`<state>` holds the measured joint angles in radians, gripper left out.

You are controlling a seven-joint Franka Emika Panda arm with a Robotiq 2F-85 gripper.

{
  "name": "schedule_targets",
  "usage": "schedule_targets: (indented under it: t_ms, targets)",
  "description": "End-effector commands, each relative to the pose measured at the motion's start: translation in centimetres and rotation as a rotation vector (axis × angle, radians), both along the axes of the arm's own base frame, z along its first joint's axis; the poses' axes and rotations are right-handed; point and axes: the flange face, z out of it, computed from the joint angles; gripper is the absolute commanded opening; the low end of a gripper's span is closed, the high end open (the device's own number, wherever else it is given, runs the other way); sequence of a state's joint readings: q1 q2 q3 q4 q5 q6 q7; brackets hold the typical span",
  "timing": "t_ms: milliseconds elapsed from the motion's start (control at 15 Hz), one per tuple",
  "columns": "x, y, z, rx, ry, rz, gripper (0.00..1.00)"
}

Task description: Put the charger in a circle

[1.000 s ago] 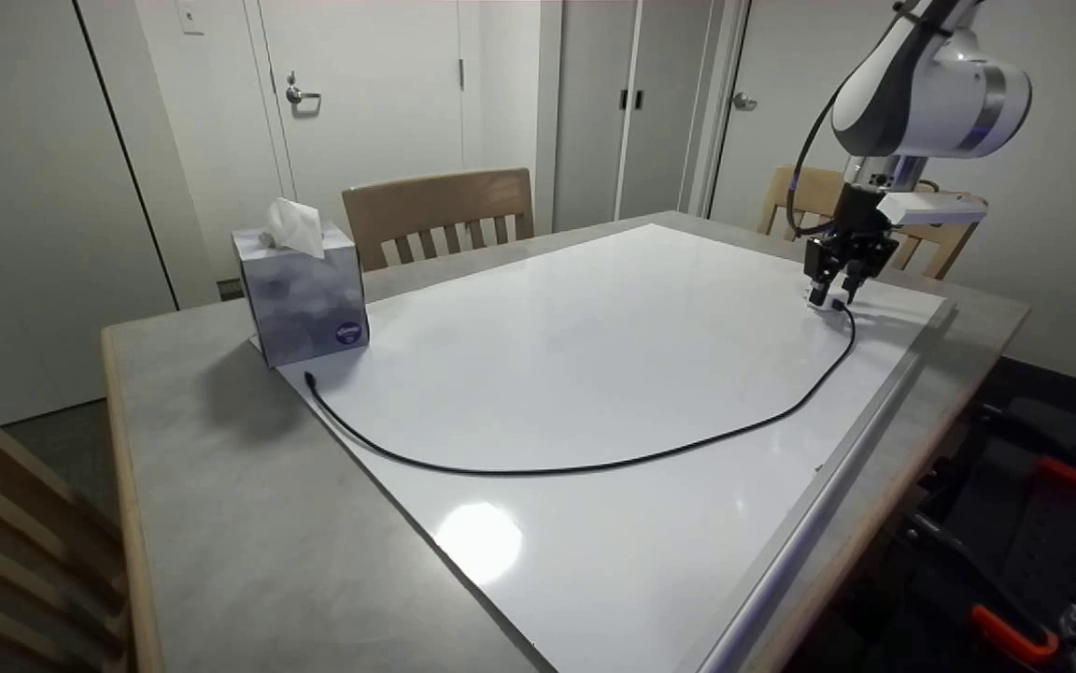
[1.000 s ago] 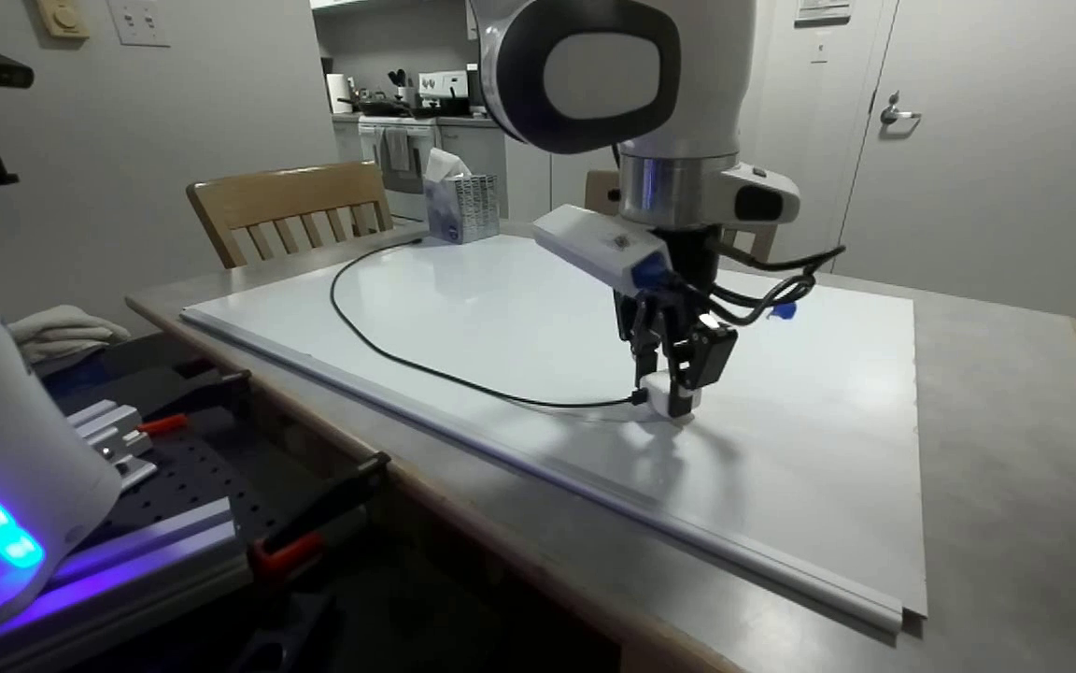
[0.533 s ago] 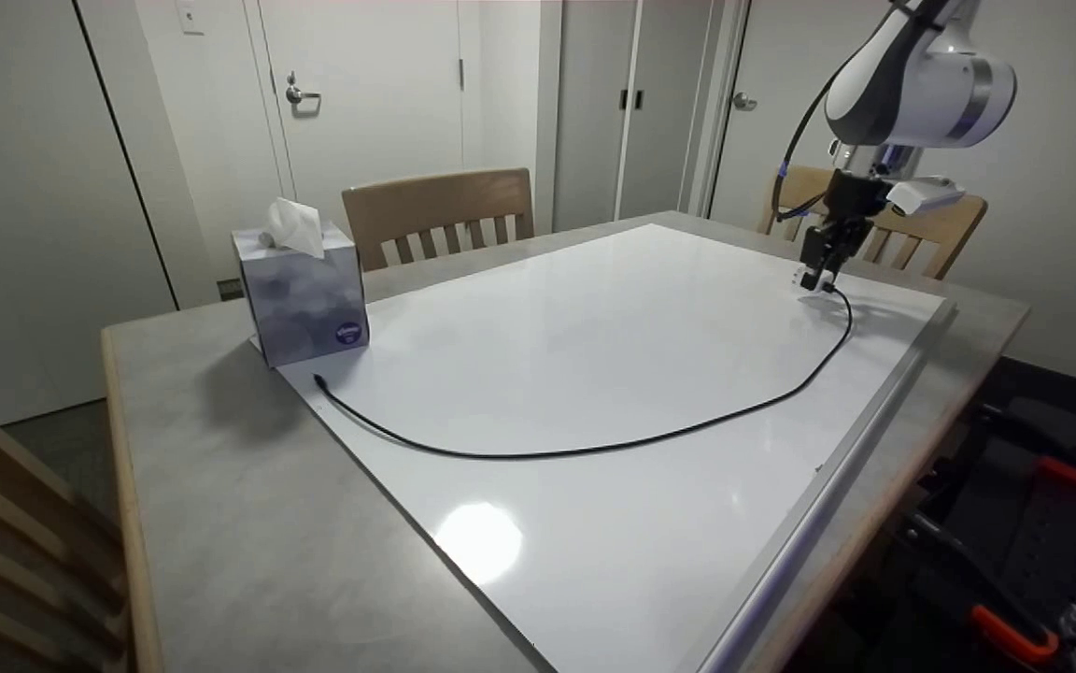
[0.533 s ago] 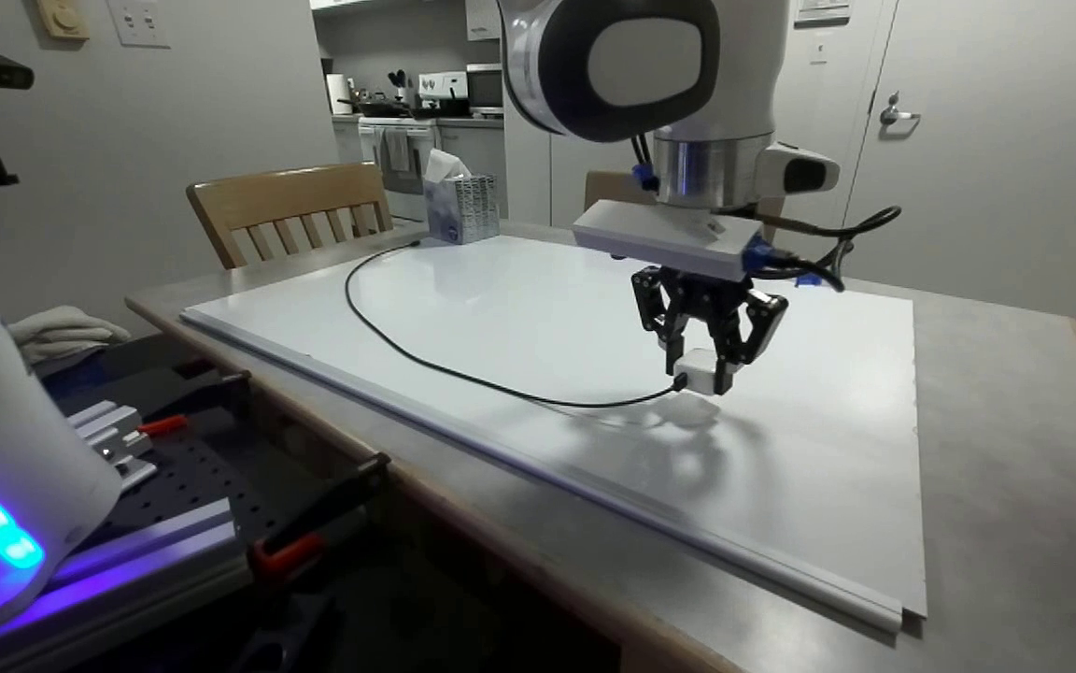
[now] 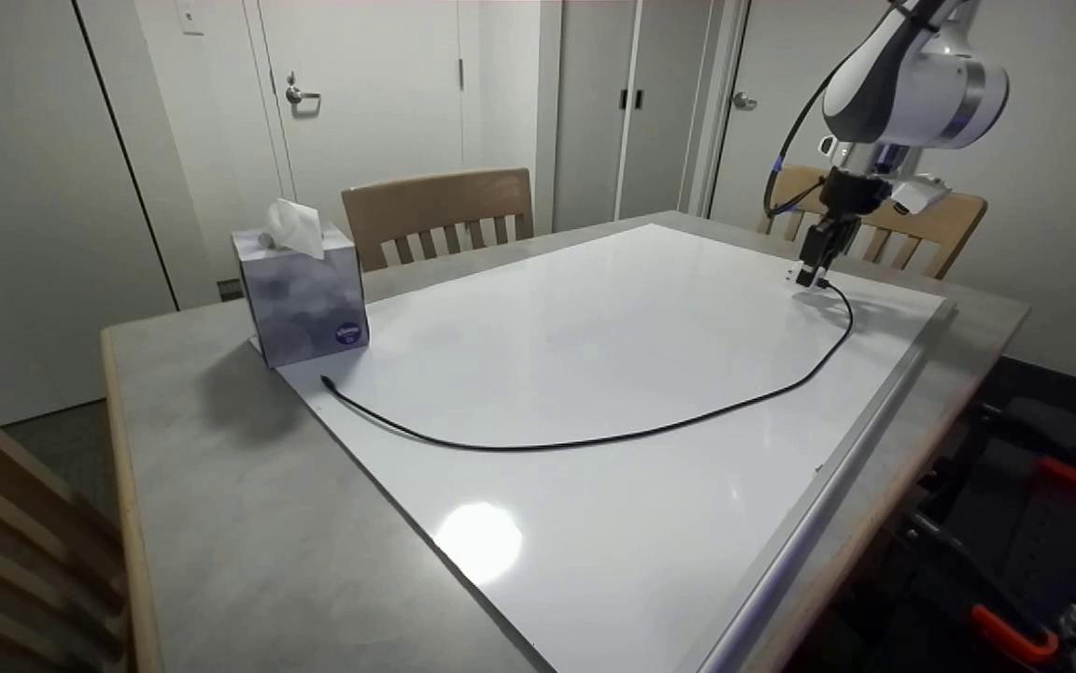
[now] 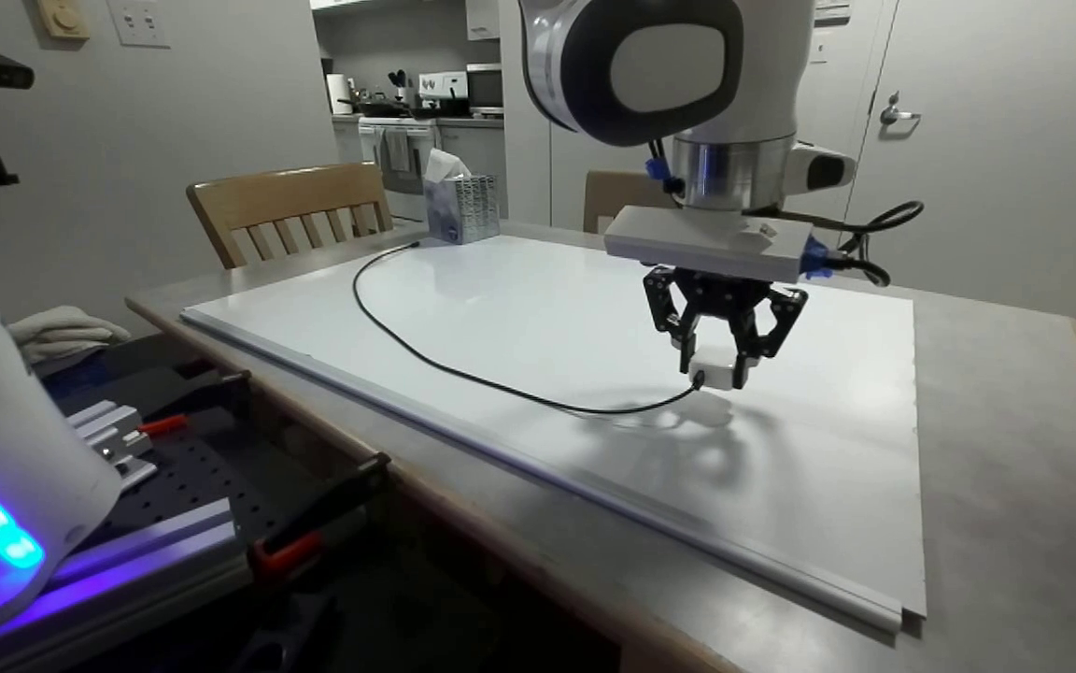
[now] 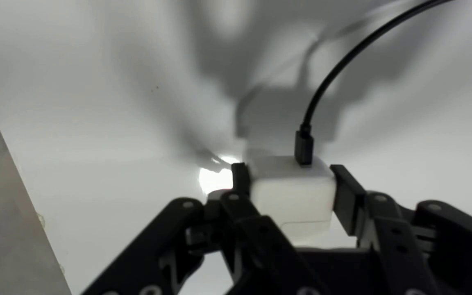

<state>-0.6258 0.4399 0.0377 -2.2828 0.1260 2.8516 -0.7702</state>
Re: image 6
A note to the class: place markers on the white wall outlet plate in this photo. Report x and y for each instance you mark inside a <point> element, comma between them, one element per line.
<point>138,23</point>

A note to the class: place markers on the aluminium profile rail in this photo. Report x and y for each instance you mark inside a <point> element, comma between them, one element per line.
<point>150,548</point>

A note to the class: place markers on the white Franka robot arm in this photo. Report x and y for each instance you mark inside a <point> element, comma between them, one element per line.
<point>764,77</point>

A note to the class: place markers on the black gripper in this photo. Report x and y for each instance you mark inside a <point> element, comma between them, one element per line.
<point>724,301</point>

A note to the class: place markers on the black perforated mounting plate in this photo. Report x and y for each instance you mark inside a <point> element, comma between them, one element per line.
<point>213,473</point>

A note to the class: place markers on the white folded cloth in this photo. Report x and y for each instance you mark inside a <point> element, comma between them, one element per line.
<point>66,334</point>

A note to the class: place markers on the white microwave oven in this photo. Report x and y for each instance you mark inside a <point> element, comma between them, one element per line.
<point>443,87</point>

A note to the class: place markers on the large white whiteboard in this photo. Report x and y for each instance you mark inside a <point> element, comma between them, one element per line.
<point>689,498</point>

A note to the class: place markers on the white kitchen stove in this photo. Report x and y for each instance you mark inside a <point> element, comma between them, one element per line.
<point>369,152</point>

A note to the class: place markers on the clear plastic bottle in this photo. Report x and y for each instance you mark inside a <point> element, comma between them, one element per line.
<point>464,212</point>

